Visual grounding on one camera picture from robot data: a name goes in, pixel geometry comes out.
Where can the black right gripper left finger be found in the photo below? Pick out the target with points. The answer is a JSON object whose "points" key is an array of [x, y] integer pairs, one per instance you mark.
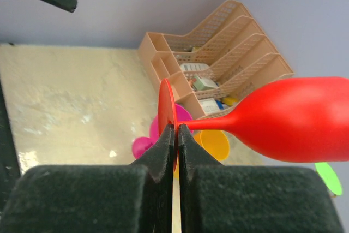
{"points": [[96, 198]]}

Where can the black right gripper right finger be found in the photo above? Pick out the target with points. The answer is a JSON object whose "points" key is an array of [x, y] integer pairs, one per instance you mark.
{"points": [[244, 198]]}

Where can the magenta plastic wine glass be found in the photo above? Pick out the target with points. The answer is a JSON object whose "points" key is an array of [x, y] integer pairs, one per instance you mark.
{"points": [[142, 144]]}

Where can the yellow plastic wine glass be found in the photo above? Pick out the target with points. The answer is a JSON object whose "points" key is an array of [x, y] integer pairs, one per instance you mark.
{"points": [[215, 142]]}

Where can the red plastic wine glass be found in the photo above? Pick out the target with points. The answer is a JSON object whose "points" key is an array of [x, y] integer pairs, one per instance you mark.
{"points": [[299, 120]]}

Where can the green plastic wine glass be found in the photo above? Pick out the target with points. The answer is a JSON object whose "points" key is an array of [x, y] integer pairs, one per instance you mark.
{"points": [[329, 177]]}

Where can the white box with red logo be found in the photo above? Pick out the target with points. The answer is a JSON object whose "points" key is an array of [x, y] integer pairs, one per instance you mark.
{"points": [[209, 106]]}

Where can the yellow object in organizer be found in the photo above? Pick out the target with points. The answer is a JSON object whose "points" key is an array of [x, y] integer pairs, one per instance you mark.
{"points": [[229, 101]]}

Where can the green white small box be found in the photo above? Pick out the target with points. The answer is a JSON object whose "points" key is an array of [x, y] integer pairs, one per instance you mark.
{"points": [[203, 83]]}

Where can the white blister pack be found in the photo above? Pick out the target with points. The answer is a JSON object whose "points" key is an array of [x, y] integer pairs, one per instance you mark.
{"points": [[194, 67]]}

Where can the pink plastic file organizer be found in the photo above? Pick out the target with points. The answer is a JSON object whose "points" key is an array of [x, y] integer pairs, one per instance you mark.
{"points": [[240, 56]]}

